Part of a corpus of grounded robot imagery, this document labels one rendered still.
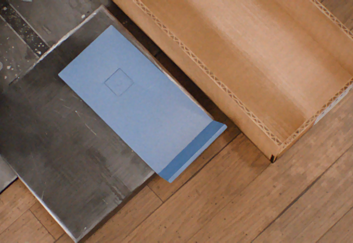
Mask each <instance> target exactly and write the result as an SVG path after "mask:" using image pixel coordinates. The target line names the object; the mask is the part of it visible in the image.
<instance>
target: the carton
mask: <svg viewBox="0 0 353 243"><path fill-rule="evenodd" d="M112 1H113V2H114V3H115V4H116V5H117V6H118V7H119V8H120V9H121V10H122V11H123V12H124V13H125V14H126V15H127V17H128V18H129V19H130V20H131V21H132V22H133V23H134V24H135V25H136V26H137V27H138V28H139V29H140V30H141V31H142V32H143V33H144V34H145V35H147V36H148V37H149V38H150V39H151V40H152V42H153V43H154V44H155V45H156V46H157V47H158V48H159V49H161V50H162V52H163V53H164V54H165V55H166V56H167V57H168V58H169V59H170V60H171V61H172V62H173V63H174V64H175V65H176V66H177V67H178V68H179V69H180V70H181V71H182V72H183V73H184V74H185V75H186V76H187V77H188V78H189V79H190V80H191V81H192V82H193V83H194V84H195V86H196V87H198V88H199V89H200V90H201V91H202V92H203V93H204V94H205V95H206V96H207V98H209V99H210V100H211V101H212V102H213V103H214V104H215V105H216V106H217V107H218V108H219V110H220V111H222V112H223V113H224V114H225V115H226V116H227V118H228V119H229V120H230V121H231V122H232V123H233V124H234V125H235V126H236V127H237V128H238V129H239V130H240V131H241V132H242V133H243V134H244V135H245V136H246V137H247V138H248V139H249V140H250V141H251V142H252V143H253V144H254V145H255V146H256V147H257V148H258V149H259V151H260V152H261V153H262V154H263V155H264V156H265V157H266V158H268V159H269V160H270V161H271V162H272V163H274V162H275V161H276V160H277V159H278V158H279V157H281V156H282V155H283V154H284V153H285V152H286V150H288V149H289V148H290V147H291V146H292V145H293V144H294V143H295V142H296V141H298V140H299V139H300V138H301V136H302V135H303V134H304V133H306V132H307V131H308V130H309V129H310V128H311V127H312V126H314V125H315V124H316V123H317V122H319V120H320V119H322V117H323V116H325V115H326V114H327V113H328V112H329V111H330V110H331V109H332V108H333V107H334V106H335V105H336V104H337V103H339V101H340V100H341V99H342V98H343V97H344V96H345V95H347V94H348V93H349V92H350V91H351V90H352V89H353V33H352V32H351V31H350V30H349V29H348V28H347V27H346V26H345V25H344V24H343V23H341V22H340V21H339V20H338V19H336V18H335V17H334V16H333V15H332V14H331V13H330V12H329V11H328V10H327V9H326V8H325V7H324V6H323V5H322V4H321V3H319V2H318V1H317V0H112Z"/></svg>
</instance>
